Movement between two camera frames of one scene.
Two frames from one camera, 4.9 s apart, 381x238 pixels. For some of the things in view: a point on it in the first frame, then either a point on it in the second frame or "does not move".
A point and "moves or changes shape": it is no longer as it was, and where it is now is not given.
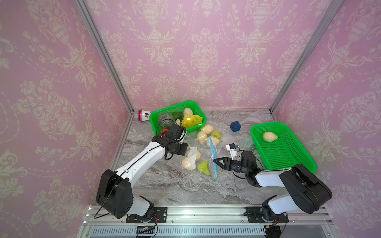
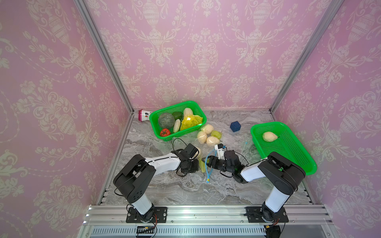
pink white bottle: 143,115 does not move
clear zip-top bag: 202,155 moves or changes shape
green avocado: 177,115 does not move
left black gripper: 184,149 → 196,168
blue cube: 235,126 does not move
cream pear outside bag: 208,129 does not move
